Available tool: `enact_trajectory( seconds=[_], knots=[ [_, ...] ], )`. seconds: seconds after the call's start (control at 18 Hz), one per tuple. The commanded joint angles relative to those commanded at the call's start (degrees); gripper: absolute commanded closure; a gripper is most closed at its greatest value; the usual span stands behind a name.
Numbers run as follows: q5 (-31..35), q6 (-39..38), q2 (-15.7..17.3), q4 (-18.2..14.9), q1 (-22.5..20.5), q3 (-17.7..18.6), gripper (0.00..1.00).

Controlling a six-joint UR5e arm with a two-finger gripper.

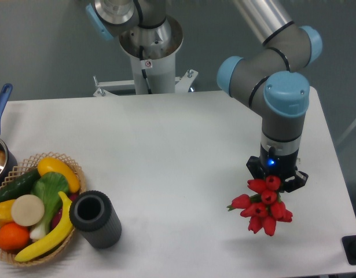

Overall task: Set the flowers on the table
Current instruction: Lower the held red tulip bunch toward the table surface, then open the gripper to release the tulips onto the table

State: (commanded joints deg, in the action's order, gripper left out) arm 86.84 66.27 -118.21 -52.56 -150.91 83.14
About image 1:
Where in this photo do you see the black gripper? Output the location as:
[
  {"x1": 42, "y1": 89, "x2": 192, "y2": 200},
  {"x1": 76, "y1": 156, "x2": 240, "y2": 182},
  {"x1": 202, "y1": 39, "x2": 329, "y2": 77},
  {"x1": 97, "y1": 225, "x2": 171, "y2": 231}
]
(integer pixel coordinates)
[{"x1": 246, "y1": 146, "x2": 309, "y2": 193}]

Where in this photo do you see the red tulip bouquet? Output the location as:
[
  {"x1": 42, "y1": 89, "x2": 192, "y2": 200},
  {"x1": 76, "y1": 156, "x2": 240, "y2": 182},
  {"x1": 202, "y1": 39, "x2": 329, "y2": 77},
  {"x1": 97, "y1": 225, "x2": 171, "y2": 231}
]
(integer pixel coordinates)
[{"x1": 227, "y1": 175, "x2": 293, "y2": 236}]

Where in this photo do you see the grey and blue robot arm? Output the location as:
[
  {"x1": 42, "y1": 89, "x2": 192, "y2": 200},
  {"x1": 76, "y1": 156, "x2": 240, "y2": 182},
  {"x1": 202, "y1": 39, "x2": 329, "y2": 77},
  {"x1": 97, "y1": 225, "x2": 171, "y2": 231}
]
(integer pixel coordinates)
[{"x1": 86, "y1": 1, "x2": 323, "y2": 192}]

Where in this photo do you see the black device at table edge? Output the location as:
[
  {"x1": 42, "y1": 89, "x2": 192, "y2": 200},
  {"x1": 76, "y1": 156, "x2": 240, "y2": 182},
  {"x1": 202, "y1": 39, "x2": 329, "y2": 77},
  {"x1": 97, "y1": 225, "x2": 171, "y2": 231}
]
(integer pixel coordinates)
[{"x1": 342, "y1": 235, "x2": 356, "y2": 265}]

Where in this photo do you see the dark grey ribbed vase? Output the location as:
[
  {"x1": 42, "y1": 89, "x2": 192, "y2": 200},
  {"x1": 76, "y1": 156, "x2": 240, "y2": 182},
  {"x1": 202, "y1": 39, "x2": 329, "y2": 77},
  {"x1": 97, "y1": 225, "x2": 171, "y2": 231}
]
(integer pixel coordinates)
[{"x1": 69, "y1": 191, "x2": 122, "y2": 248}]

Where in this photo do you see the yellow banana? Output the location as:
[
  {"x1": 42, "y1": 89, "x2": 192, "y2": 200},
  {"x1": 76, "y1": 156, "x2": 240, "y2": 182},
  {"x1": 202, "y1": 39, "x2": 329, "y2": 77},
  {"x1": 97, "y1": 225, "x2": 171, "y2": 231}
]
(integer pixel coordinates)
[{"x1": 14, "y1": 191, "x2": 74, "y2": 262}]

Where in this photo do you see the purple red vegetable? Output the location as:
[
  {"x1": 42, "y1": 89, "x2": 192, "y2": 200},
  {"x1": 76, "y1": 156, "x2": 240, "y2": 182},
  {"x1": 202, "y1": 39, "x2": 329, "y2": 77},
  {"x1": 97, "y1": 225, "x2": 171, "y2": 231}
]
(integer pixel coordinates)
[{"x1": 50, "y1": 193, "x2": 79, "y2": 231}]

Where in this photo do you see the green bok choy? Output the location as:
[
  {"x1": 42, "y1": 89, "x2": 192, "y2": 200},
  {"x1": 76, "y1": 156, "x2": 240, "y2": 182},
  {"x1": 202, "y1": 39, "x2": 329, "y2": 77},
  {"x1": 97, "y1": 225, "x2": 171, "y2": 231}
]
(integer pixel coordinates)
[{"x1": 30, "y1": 171, "x2": 69, "y2": 242}]

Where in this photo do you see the woven wicker basket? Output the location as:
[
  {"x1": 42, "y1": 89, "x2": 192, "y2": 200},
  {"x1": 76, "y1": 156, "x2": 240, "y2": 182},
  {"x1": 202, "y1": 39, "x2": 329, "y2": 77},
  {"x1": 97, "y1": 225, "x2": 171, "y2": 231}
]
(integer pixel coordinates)
[{"x1": 0, "y1": 152, "x2": 87, "y2": 267}]

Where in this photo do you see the beige round radish slice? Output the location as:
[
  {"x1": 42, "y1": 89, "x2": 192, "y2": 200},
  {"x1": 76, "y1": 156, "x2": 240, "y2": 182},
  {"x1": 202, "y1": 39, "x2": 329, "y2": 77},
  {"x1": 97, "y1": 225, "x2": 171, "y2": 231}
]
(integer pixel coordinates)
[{"x1": 11, "y1": 195, "x2": 45, "y2": 226}]

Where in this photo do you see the green cucumber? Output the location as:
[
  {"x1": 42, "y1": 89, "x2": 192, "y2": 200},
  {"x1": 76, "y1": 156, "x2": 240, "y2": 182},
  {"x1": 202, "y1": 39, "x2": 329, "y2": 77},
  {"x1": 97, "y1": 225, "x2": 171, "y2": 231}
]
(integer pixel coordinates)
[{"x1": 0, "y1": 169, "x2": 41, "y2": 203}]

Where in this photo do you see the orange fruit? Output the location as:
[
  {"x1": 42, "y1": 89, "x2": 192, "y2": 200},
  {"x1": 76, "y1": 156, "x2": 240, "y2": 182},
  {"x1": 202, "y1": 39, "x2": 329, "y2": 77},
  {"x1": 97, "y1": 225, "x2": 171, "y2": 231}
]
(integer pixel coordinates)
[{"x1": 0, "y1": 222, "x2": 30, "y2": 251}]

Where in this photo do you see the yellow bell pepper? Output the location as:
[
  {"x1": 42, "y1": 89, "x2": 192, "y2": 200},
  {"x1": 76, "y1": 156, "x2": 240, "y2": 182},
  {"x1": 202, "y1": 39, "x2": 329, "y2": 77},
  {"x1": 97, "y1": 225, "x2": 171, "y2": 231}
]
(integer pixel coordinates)
[{"x1": 0, "y1": 199, "x2": 16, "y2": 227}]

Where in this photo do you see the white frame at right edge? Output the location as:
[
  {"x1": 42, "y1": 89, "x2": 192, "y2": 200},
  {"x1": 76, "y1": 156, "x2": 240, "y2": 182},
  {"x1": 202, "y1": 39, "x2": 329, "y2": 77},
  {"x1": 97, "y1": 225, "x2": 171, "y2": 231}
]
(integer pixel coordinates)
[{"x1": 335, "y1": 117, "x2": 356, "y2": 151}]

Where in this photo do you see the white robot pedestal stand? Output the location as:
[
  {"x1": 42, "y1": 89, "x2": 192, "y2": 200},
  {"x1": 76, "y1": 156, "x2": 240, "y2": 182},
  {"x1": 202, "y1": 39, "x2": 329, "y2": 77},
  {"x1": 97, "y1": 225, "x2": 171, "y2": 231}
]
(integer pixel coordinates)
[{"x1": 93, "y1": 15, "x2": 199, "y2": 97}]

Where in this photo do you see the dark pot with blue handle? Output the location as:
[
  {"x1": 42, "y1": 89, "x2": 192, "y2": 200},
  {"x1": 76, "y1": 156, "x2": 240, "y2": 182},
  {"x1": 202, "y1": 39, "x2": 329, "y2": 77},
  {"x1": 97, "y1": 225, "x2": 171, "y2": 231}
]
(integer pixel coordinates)
[{"x1": 0, "y1": 83, "x2": 17, "y2": 187}]

